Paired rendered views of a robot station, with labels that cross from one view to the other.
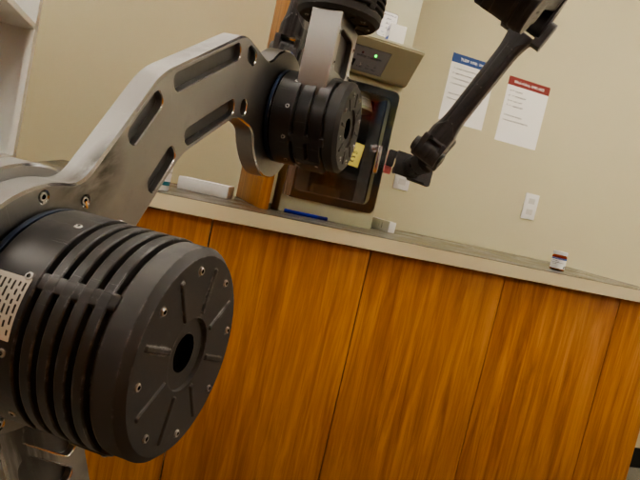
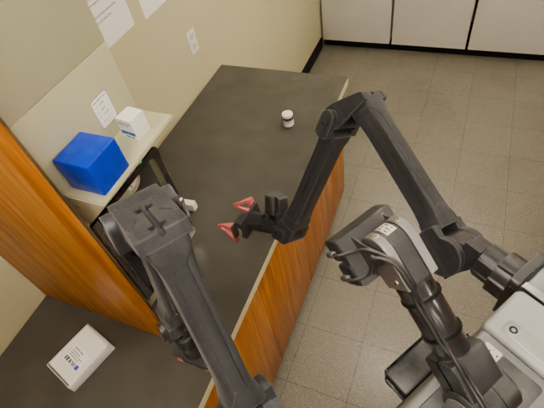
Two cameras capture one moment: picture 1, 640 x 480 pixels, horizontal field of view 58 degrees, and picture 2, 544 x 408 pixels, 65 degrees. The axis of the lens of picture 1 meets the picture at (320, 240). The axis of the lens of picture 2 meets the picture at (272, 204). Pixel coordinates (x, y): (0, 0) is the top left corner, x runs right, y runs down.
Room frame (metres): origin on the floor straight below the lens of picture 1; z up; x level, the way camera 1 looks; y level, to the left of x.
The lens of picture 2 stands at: (0.96, 0.29, 2.17)
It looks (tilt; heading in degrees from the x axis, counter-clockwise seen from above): 50 degrees down; 318
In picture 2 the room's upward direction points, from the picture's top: 13 degrees counter-clockwise
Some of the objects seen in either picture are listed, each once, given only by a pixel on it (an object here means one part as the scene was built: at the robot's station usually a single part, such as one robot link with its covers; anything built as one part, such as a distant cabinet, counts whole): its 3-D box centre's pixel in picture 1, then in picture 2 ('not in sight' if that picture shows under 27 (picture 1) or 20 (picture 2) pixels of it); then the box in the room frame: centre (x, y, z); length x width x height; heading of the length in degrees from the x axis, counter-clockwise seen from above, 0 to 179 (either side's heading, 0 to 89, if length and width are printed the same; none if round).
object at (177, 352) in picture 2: not in sight; (193, 345); (1.46, 0.19, 1.21); 0.10 x 0.07 x 0.07; 17
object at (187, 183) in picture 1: (206, 187); (81, 356); (1.85, 0.39, 0.96); 0.16 x 0.12 x 0.04; 92
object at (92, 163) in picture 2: not in sight; (92, 163); (1.78, 0.06, 1.56); 0.10 x 0.10 x 0.09; 17
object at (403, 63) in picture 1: (367, 56); (129, 166); (1.80, -0.02, 1.46); 0.32 x 0.12 x 0.10; 107
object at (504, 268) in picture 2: not in sight; (502, 272); (0.96, -0.22, 1.45); 0.09 x 0.08 x 0.12; 76
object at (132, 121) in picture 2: (394, 36); (133, 123); (1.82, -0.09, 1.54); 0.05 x 0.05 x 0.06; 10
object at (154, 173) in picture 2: (343, 143); (151, 225); (1.85, 0.00, 1.19); 0.30 x 0.01 x 0.40; 107
